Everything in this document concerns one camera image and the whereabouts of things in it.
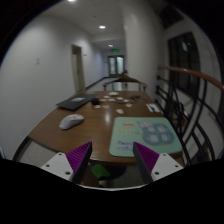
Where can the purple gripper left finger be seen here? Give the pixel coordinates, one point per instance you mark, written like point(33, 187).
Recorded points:
point(70, 166)

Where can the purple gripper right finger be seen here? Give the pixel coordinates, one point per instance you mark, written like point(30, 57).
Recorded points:
point(153, 166)

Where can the white computer mouse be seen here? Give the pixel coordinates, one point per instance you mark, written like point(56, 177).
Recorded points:
point(71, 121)

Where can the green object under table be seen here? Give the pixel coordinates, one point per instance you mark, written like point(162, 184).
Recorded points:
point(100, 171)

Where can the dark grey laptop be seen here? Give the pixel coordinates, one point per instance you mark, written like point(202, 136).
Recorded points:
point(75, 102)

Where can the small black box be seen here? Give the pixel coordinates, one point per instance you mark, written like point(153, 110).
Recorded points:
point(95, 101)

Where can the black metal stair railing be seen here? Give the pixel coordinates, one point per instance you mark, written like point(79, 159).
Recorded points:
point(191, 101)

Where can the wooden chair back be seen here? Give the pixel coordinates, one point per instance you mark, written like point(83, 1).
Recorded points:
point(126, 79)

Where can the double glass door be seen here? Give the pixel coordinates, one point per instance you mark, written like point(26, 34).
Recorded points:
point(116, 65)

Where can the green exit sign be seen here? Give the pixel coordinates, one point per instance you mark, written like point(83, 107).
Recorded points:
point(115, 50)

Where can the side wall door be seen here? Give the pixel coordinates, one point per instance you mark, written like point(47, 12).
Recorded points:
point(77, 67)

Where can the dark wall window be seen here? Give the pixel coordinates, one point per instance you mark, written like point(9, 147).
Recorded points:
point(183, 53)

